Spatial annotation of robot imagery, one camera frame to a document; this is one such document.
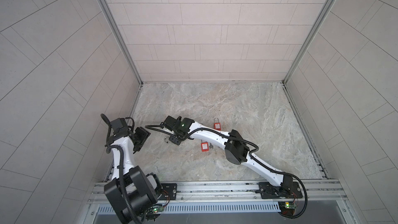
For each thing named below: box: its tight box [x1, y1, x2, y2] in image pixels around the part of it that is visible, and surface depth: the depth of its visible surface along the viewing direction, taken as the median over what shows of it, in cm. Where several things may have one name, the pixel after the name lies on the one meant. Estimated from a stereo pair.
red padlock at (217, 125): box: [213, 117, 222, 131], surface depth 94 cm
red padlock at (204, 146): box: [200, 142, 209, 152], surface depth 86 cm
